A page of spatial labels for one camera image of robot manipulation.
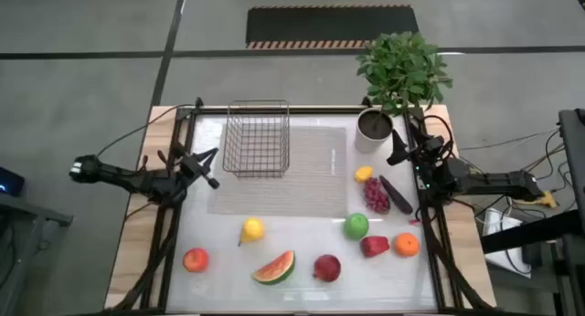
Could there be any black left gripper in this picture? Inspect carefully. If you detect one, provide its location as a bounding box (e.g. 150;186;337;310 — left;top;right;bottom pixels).
178;147;220;191

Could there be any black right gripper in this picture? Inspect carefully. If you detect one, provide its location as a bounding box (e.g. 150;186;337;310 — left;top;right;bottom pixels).
387;129;447;166

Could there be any yellow lemon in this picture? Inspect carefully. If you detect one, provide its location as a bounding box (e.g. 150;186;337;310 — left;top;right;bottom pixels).
354;165;374;184

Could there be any purple-red grape bunch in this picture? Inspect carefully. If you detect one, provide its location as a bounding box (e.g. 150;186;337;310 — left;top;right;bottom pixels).
363;176;392;216

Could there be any yellow pear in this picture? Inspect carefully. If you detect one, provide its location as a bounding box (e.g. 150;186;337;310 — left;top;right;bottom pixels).
237;216;266;248

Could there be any green apple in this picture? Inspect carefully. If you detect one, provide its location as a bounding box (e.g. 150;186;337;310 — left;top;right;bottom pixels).
343;212;370;241

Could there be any red bell pepper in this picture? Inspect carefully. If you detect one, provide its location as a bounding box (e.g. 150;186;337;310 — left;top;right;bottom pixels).
359;235;391;258

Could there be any watermelon slice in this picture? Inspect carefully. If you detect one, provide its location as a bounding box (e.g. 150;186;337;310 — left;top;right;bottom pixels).
250;249;297;287

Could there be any dark red pomegranate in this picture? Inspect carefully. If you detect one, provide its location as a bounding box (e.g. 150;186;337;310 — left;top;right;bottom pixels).
312;254;343;283

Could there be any white plant pot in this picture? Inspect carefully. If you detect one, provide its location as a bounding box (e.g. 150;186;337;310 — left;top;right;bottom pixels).
354;107;395;154

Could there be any dark purple eggplant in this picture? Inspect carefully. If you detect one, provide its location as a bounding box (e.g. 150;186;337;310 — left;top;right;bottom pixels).
378;174;415;216

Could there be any green leafy plant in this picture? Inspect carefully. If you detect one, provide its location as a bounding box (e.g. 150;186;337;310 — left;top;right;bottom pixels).
355;31;454;125

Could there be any grey woven table mat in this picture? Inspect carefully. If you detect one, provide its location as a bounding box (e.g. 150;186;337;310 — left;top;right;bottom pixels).
207;125;349;219

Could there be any orange fruit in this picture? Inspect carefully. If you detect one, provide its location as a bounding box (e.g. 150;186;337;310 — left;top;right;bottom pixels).
393;232;421;258

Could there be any red-yellow apple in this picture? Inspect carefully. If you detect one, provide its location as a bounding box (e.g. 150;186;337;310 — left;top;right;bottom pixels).
182;247;210;274

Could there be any white box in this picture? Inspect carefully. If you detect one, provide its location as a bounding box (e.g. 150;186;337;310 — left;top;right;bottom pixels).
482;207;535;279

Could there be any black striped-edge floor mat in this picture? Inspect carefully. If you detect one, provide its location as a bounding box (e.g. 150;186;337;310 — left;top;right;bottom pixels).
245;5;420;50

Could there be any yellow power plug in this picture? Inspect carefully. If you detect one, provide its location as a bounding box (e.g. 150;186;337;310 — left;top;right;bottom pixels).
514;190;559;211

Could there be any black equipment stand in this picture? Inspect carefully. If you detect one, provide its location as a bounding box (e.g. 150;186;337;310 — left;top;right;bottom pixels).
479;108;585;316

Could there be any grey side table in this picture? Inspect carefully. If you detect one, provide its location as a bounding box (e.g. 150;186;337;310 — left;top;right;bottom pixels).
0;192;74;316

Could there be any black device with blue light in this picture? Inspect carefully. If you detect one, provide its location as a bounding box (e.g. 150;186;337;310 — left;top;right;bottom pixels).
0;166;27;198

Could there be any dark wire basket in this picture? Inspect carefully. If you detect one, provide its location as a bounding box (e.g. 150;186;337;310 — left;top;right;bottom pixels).
221;100;292;179

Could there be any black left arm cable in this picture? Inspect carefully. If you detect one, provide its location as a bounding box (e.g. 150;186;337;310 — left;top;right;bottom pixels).
95;103;198;158

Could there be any black metal table frame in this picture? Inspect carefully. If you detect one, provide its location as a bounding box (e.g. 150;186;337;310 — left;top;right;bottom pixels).
104;96;497;316

